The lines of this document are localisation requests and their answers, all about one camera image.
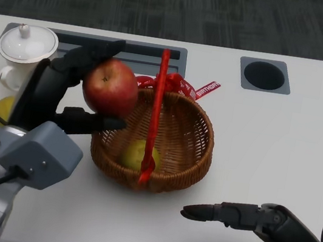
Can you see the red apple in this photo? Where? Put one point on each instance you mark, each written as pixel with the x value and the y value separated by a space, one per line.
pixel 109 88

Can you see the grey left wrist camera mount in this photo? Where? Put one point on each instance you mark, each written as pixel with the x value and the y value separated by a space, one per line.
pixel 43 151

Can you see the yellow-green pear with stem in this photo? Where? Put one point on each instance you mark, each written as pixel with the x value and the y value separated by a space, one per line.
pixel 4 105

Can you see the white mug lid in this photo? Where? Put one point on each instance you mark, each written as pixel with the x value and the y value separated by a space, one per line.
pixel 27 44

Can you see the red birthday ribbon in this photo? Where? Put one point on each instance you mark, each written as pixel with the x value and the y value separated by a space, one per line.
pixel 185 88

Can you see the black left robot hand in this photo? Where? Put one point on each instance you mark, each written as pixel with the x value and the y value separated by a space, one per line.
pixel 41 92

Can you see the white ceramic mug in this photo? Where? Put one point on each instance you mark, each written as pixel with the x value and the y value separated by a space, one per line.
pixel 12 73

